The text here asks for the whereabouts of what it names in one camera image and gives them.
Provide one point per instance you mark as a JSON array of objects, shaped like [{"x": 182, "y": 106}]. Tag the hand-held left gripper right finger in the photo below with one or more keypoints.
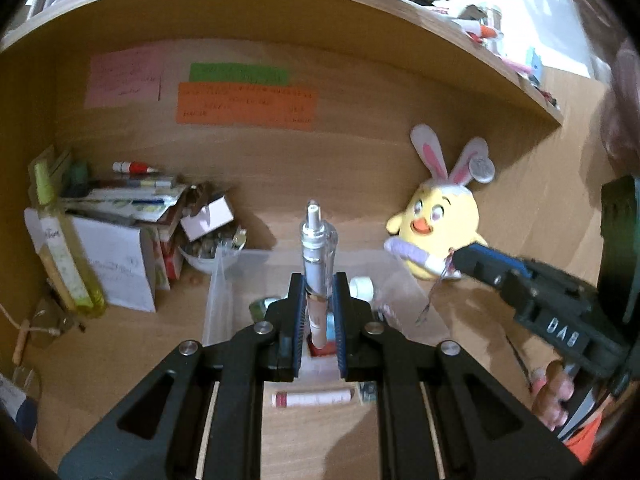
[{"x": 340, "y": 320}]

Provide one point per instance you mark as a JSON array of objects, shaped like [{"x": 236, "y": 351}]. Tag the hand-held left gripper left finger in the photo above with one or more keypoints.
[{"x": 297, "y": 320}]

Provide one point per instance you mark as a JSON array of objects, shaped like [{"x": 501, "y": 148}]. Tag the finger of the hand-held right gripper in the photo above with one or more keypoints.
[
  {"x": 475, "y": 264},
  {"x": 502, "y": 256}
]

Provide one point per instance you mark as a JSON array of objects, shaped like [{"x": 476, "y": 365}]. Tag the clear plastic storage box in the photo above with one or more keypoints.
[{"x": 222, "y": 300}]

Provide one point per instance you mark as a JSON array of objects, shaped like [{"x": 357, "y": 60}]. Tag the person's right hand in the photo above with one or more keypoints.
[{"x": 552, "y": 395}]

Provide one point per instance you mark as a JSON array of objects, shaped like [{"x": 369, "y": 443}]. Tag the red pouch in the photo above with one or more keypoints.
[{"x": 322, "y": 351}]

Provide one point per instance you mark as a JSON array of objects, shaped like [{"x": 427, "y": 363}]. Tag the dark green bottle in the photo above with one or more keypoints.
[{"x": 260, "y": 307}]

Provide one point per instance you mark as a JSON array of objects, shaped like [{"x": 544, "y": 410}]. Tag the yellow chick plush toy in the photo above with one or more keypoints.
[{"x": 440, "y": 215}]

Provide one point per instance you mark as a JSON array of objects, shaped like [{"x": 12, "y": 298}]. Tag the small green label packet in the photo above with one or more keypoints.
[{"x": 369, "y": 392}]

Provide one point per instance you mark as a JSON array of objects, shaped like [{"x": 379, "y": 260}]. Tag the white tube with pink cap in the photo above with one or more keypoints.
[{"x": 315, "y": 398}]

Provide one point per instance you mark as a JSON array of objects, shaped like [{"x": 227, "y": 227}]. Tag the white bowl with clutter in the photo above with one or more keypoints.
[{"x": 210, "y": 260}]

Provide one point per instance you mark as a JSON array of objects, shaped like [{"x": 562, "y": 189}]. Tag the small white open box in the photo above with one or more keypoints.
[{"x": 207, "y": 220}]

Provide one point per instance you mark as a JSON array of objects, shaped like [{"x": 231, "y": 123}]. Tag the red and white box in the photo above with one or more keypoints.
[{"x": 172, "y": 260}]

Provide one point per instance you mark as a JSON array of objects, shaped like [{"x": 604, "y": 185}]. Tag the large white carton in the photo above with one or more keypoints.
[{"x": 115, "y": 265}]

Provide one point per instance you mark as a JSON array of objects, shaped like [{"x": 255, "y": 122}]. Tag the stack of books and packets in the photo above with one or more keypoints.
[{"x": 125, "y": 200}]

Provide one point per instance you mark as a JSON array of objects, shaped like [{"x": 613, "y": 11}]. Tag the orange sticky note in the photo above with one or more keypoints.
[{"x": 245, "y": 107}]

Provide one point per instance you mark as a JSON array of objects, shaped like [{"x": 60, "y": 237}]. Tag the red and white tube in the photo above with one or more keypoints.
[{"x": 131, "y": 166}]

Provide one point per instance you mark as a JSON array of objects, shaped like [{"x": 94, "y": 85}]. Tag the yellow-green bottle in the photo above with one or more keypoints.
[{"x": 70, "y": 270}]

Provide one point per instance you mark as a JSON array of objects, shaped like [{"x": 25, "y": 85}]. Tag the green sticky note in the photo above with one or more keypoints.
[{"x": 240, "y": 74}]

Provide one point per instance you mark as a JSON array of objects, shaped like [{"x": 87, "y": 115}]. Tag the light green package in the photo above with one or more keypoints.
[{"x": 45, "y": 180}]

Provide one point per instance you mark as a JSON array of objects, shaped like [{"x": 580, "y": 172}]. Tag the pink sticky note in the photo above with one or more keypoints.
[{"x": 125, "y": 77}]

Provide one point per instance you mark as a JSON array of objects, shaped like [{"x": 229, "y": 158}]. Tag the wooden shelf board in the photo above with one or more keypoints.
[{"x": 300, "y": 5}]

